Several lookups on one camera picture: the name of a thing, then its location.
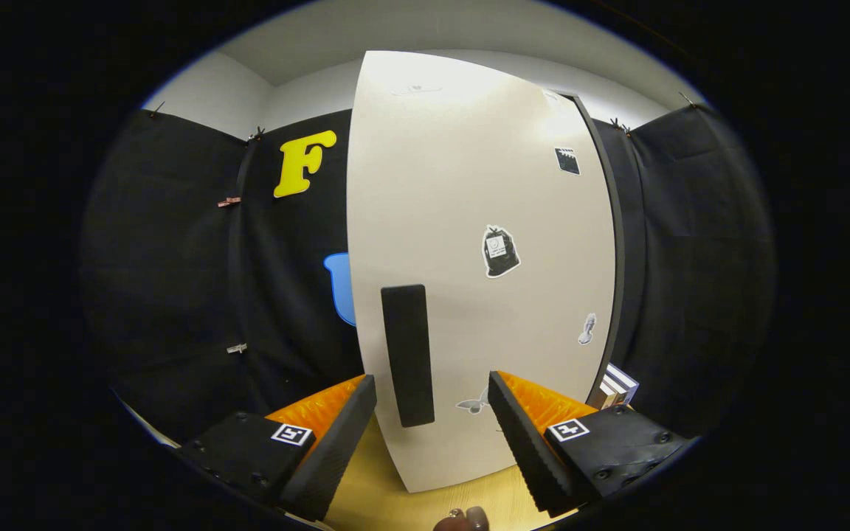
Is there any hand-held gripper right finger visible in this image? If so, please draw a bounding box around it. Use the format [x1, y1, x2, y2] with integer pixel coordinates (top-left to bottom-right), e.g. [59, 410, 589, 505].
[487, 370, 699, 518]

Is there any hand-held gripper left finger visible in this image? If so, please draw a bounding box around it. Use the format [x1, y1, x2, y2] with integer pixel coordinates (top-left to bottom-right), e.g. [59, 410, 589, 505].
[174, 374, 379, 523]

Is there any black backdrop cloth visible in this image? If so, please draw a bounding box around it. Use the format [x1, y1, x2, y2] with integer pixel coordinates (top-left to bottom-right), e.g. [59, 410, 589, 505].
[82, 103, 776, 451]

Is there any white book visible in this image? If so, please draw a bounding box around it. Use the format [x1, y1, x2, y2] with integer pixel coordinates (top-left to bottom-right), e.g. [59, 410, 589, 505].
[599, 372, 629, 409]

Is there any black door handle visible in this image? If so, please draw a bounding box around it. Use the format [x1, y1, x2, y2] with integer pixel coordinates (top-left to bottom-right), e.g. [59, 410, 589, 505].
[381, 284, 436, 428]

